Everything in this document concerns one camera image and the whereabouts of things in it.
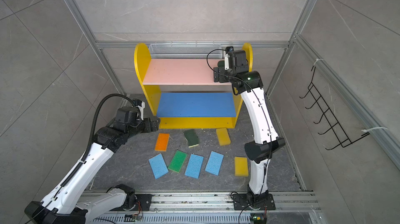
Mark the yellow sponge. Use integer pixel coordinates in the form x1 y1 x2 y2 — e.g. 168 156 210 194
234 157 249 177
216 128 231 146

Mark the green scouring sponge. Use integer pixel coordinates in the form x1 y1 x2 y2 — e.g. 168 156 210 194
217 60 225 68
184 129 199 148

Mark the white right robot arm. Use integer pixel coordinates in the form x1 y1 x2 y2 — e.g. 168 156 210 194
212 47 285 207

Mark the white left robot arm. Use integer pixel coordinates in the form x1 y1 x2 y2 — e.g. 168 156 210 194
25 106 160 224

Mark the pink upper shelf board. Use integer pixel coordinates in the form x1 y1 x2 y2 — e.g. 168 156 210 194
144 59 221 85

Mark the orange sponge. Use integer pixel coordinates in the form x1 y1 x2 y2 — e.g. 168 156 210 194
154 133 170 152

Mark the blue sponge far left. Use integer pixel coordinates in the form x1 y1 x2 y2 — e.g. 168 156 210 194
149 154 168 179

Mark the blue sponge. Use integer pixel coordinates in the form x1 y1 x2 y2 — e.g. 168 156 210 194
149 154 168 179
184 154 204 179
205 151 224 176

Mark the bright green sponge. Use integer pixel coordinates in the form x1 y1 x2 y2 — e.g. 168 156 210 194
168 150 187 173

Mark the blue sponge middle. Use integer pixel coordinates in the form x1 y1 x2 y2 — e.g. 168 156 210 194
184 154 204 179

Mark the blue sponge right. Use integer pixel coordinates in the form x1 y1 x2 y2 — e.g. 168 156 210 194
205 151 224 176

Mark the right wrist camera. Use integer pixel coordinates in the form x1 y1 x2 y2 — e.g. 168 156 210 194
225 46 234 53

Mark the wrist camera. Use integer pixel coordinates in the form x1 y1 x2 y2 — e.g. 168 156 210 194
131 99 145 108
225 46 234 53

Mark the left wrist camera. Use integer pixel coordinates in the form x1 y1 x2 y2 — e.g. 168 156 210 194
131 99 145 108

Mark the black corrugated cable conduit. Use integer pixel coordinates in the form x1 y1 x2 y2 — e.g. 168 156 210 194
82 93 135 162

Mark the black wire hook rack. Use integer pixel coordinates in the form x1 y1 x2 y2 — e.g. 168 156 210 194
299 67 370 151

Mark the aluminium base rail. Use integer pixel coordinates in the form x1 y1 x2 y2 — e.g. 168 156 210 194
74 191 321 224

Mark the aluminium frame profile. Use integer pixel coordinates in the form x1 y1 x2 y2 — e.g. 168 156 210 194
64 0 126 95

